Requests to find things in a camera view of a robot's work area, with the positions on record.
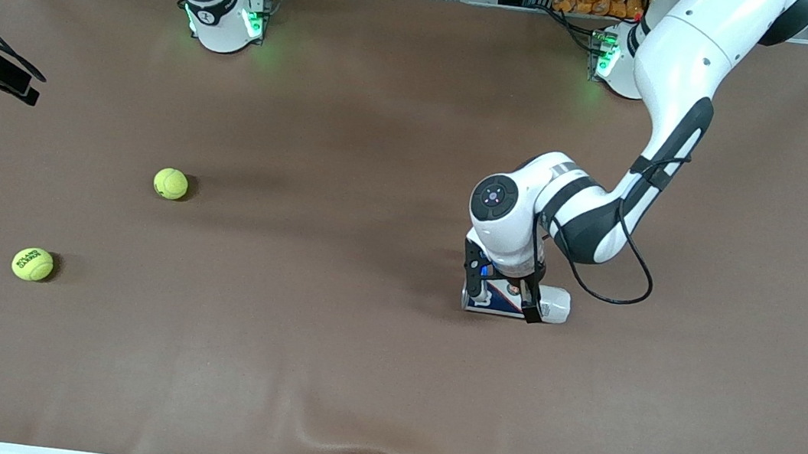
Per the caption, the white blue tennis ball can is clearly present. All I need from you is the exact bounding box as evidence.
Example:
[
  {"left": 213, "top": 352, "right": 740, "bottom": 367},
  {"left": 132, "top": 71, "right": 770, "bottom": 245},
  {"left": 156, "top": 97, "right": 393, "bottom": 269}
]
[{"left": 460, "top": 274, "right": 574, "bottom": 326}]

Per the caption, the yellow tennis ball black print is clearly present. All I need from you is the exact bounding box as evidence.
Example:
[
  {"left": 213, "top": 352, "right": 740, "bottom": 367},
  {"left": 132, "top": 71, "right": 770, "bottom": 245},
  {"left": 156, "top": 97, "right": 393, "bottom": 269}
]
[{"left": 10, "top": 245, "right": 57, "bottom": 285}]

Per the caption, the plain yellow tennis ball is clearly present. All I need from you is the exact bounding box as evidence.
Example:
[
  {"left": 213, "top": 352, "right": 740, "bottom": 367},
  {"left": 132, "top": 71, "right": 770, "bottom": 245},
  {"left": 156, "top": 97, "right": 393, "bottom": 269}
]
[{"left": 151, "top": 166, "right": 191, "bottom": 202}]

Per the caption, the brown table cover mat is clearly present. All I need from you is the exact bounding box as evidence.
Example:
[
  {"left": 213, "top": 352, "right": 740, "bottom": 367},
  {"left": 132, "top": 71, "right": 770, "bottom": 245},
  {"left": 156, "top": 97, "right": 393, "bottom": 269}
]
[{"left": 0, "top": 0, "right": 808, "bottom": 454}]

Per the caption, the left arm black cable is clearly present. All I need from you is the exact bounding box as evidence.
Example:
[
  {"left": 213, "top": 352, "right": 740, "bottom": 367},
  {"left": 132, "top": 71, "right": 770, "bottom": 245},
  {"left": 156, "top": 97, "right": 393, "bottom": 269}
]
[{"left": 530, "top": 139, "right": 693, "bottom": 312}]

